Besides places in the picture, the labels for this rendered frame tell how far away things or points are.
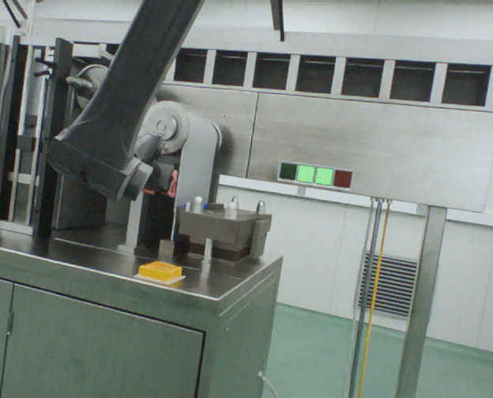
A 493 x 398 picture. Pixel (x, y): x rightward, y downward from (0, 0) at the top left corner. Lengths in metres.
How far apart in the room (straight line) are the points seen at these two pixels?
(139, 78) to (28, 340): 0.85
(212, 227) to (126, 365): 0.38
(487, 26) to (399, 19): 0.67
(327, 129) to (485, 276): 2.69
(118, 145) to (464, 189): 1.15
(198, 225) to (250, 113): 0.52
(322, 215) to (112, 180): 3.37
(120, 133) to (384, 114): 1.09
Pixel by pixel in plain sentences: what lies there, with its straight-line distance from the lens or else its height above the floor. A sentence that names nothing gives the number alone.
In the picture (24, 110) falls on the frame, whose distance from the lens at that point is 1.33.
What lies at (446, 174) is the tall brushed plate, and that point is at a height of 1.24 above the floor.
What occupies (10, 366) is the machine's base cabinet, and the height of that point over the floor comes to 0.61.
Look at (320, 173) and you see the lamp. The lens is 1.38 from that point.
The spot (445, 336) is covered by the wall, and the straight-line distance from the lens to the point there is 3.93.
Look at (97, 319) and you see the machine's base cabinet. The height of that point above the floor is 0.78.
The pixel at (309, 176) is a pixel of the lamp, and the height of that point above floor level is 1.18.
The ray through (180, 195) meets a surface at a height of 1.07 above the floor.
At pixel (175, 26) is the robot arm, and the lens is 0.42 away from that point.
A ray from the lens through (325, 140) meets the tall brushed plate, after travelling 1.40.
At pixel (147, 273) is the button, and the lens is 0.92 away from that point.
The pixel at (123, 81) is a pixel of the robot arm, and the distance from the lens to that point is 0.42.
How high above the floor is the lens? 1.14
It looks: 3 degrees down
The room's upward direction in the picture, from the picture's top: 8 degrees clockwise
